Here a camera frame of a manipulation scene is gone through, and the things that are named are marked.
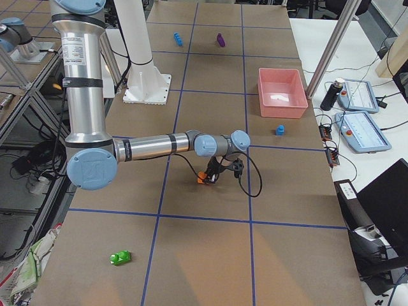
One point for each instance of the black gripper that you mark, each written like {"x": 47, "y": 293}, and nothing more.
{"x": 212, "y": 167}

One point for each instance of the orange sloped toy block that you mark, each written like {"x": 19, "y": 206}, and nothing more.
{"x": 203, "y": 178}

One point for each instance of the small blue toy block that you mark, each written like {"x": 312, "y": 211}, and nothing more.
{"x": 280, "y": 130}

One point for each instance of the purple toy block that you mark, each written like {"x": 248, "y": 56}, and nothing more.
{"x": 220, "y": 40}

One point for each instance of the green toy block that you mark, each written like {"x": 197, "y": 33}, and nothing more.
{"x": 120, "y": 258}

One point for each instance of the long blue toy block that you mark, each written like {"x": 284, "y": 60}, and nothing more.
{"x": 178, "y": 39}

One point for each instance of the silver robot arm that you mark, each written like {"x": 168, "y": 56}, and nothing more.
{"x": 93, "y": 154}

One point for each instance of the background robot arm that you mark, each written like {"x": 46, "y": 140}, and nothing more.
{"x": 17, "y": 41}

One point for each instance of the pink plastic box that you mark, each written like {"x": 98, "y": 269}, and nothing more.
{"x": 281, "y": 93}

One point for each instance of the black box with label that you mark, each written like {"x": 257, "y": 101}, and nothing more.
{"x": 353, "y": 213}

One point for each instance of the black cylinder bottle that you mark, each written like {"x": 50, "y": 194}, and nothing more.
{"x": 331, "y": 96}

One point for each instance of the lower teach pendant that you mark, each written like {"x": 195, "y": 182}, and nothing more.
{"x": 361, "y": 133}

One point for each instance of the teach pendant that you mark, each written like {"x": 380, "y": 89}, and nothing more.
{"x": 358, "y": 95}
{"x": 361, "y": 133}

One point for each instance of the upper teach pendant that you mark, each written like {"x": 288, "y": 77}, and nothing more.
{"x": 358, "y": 95}

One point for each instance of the black laptop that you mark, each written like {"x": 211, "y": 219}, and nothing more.
{"x": 385, "y": 202}

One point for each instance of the crumpled cloth bag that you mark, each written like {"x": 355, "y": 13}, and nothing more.
{"x": 18, "y": 286}

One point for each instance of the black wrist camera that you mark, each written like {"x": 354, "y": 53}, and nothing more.
{"x": 237, "y": 167}

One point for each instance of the white camera stand pole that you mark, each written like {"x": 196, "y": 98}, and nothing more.
{"x": 145, "y": 83}

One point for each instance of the upper wire connector block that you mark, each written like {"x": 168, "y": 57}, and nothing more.
{"x": 325, "y": 132}

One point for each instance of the wire connector block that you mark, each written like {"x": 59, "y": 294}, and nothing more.
{"x": 332, "y": 157}
{"x": 325, "y": 132}

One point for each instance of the lower wire connector block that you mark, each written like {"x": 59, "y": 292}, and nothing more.
{"x": 332, "y": 157}

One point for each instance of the aluminium frame post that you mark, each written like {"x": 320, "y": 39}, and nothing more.
{"x": 339, "y": 31}

